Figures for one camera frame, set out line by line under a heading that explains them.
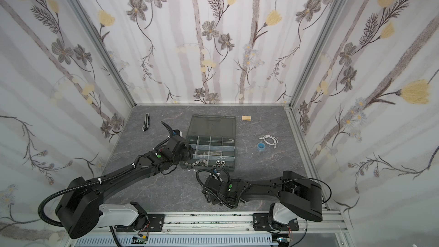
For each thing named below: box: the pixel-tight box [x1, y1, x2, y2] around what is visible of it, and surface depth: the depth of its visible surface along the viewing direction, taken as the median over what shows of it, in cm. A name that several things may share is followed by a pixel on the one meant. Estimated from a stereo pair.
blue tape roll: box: [257, 142, 266, 152], surface depth 100 cm
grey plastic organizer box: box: [179, 114, 237, 171], surface depth 97 cm
